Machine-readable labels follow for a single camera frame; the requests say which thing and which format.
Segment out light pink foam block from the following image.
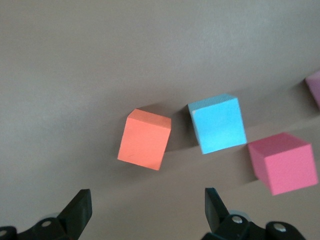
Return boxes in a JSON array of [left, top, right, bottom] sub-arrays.
[[304, 69, 320, 111]]

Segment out light blue foam block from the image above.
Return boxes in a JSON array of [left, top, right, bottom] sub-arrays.
[[187, 93, 248, 155]]

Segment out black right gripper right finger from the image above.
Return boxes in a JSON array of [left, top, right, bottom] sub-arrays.
[[199, 187, 307, 240]]

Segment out red foam block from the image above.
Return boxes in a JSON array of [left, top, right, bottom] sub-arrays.
[[247, 132, 320, 196]]

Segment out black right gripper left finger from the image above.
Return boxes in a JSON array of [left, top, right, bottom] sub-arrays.
[[0, 189, 93, 240]]

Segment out orange foam block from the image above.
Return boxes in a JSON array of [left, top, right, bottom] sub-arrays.
[[117, 108, 172, 171]]

